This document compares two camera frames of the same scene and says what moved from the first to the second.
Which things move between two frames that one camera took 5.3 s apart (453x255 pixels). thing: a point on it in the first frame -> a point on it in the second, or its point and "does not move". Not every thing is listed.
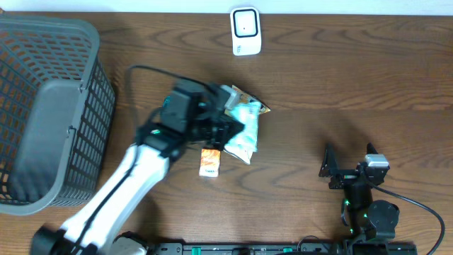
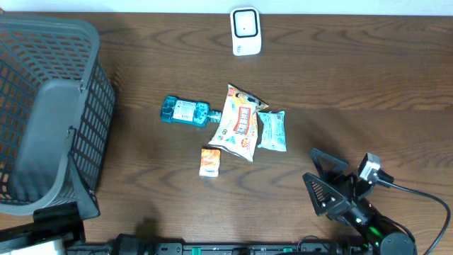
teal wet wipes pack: x=245 y=143 -> x=273 y=136
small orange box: x=209 y=162 does not move
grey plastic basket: x=57 y=100 does not move
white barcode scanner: x=246 y=30 does not move
